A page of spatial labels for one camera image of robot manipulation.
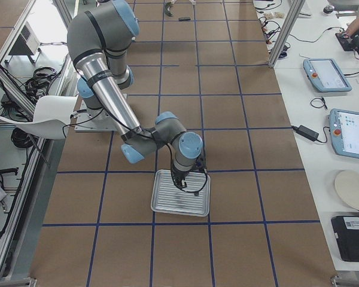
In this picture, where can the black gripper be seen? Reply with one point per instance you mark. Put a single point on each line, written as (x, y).
(177, 176)

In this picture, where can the person forearm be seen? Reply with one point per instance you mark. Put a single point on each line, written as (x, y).
(353, 27)

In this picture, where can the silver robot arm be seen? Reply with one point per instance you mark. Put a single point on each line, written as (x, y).
(97, 43)

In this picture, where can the silver ribbed metal tray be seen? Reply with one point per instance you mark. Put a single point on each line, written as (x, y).
(167, 198)

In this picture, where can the black power adapter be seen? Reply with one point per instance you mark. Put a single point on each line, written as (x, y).
(306, 132)

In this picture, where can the white plastic chair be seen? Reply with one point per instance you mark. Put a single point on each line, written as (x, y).
(50, 115)

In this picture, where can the grey brake pad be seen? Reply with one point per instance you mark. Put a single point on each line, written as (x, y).
(184, 19)

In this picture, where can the beige round plate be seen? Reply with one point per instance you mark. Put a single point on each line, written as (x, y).
(346, 185)

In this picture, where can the near blue teach pendant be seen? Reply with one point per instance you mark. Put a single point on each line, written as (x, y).
(344, 132)

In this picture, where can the blue teach pendant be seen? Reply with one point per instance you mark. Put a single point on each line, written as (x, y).
(344, 132)
(325, 75)

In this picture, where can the black flat box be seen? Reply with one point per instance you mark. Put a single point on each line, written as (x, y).
(346, 232)

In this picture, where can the far blue teach pendant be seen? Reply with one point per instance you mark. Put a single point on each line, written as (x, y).
(325, 75)

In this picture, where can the green brake shoe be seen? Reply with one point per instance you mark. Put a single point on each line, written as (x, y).
(167, 9)

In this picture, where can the grey electronics box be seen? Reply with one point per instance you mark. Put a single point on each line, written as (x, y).
(27, 44)

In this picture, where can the aluminium frame post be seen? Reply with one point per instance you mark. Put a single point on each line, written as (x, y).
(285, 31)

